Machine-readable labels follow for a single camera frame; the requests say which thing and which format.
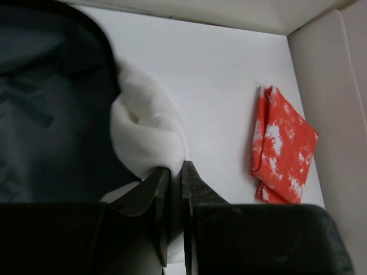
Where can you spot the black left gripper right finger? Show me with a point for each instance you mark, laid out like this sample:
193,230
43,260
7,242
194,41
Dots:
221,238

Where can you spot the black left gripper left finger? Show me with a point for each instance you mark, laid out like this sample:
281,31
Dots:
127,236

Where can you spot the orange white tie-dye cloth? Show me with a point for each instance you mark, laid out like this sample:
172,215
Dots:
283,147

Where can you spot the blue kids suitcase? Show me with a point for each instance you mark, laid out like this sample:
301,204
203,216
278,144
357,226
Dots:
58,82

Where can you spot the white right side panel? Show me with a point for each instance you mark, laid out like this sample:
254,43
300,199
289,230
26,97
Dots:
329,57

